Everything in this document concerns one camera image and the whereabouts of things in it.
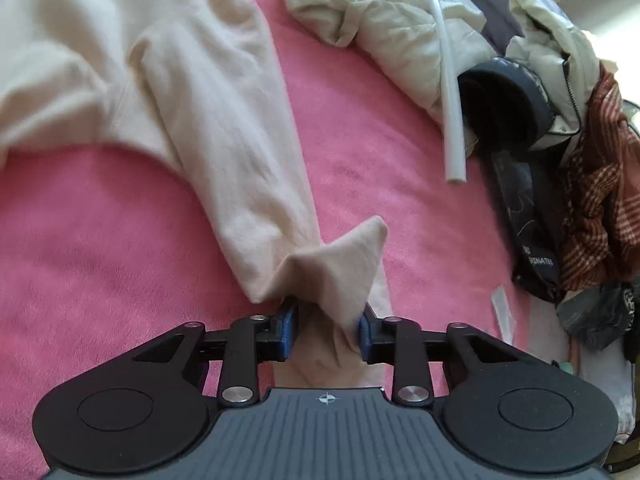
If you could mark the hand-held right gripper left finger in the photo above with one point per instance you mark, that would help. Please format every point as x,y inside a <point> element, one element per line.
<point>287,327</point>

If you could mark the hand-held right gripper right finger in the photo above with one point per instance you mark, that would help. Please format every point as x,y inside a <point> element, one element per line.
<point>364,335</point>

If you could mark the beige long-sleeve shirt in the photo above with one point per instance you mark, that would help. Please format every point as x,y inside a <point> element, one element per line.
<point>200,110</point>

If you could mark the white paper tag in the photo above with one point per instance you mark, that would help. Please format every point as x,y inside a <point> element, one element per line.
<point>505,310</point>

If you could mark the dark navy printed garment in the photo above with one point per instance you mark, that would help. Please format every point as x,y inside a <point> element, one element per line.
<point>525,210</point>

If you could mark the dark grey lace garment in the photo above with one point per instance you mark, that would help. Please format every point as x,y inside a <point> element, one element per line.
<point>595,315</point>

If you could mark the white plastic tube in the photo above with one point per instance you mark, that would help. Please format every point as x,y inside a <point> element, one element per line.
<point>452,110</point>

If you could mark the brown plaid garment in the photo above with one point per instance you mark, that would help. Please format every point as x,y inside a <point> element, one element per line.
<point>600,200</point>

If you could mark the cream padded jacket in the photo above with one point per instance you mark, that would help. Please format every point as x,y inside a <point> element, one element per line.
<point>380,15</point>

